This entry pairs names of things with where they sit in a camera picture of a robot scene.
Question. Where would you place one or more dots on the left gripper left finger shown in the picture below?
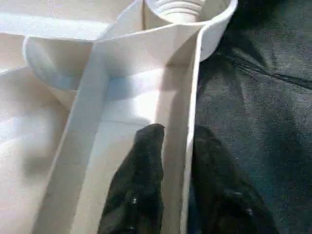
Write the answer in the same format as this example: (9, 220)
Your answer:
(139, 182)

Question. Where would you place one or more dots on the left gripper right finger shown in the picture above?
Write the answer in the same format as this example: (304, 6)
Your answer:
(219, 190)

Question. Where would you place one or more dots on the white plastic table top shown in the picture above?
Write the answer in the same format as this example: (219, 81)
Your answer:
(85, 97)

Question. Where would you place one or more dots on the white plastic table leg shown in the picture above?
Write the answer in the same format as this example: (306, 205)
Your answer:
(178, 9)

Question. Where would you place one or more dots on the black mat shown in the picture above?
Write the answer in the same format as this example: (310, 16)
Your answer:
(268, 109)

